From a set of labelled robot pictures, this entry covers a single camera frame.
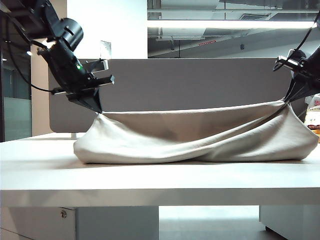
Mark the white printed snack bag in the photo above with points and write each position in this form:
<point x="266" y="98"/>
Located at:
<point x="314" y="110"/>

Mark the long white ceiling light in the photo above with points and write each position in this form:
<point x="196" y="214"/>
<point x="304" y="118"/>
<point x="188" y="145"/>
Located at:
<point x="225" y="24"/>

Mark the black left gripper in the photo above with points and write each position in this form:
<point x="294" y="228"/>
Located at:
<point x="67" y="70"/>

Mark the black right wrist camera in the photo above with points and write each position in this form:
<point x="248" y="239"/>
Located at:
<point x="296" y="55"/>

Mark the silver partition support leg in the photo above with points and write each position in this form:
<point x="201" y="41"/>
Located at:
<point x="74" y="136"/>

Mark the white drawer cabinet with lock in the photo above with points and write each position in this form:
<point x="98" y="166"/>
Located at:
<point x="100" y="222"/>

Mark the round silver drawer lock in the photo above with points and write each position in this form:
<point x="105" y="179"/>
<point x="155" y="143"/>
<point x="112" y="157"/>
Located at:
<point x="63" y="214"/>

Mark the beige T-shirt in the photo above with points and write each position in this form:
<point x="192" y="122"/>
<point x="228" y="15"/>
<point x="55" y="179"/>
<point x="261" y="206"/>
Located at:
<point x="175" y="140"/>

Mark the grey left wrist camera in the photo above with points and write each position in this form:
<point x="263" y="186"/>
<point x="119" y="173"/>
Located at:
<point x="100" y="65"/>

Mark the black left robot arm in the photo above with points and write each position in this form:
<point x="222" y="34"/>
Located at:
<point x="50" y="17"/>

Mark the yellow orange package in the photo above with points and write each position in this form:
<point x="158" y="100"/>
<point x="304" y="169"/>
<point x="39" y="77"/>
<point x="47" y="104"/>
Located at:
<point x="315" y="131"/>

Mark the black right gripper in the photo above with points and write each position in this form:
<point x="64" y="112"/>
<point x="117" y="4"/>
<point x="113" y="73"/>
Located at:
<point x="312" y="72"/>

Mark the white plain cabinet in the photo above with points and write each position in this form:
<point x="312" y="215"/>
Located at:
<point x="292" y="220"/>

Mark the red ceiling sign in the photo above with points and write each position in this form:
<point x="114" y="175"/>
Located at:
<point x="207" y="42"/>

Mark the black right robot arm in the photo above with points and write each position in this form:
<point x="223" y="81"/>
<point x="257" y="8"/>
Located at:
<point x="318" y="21"/>

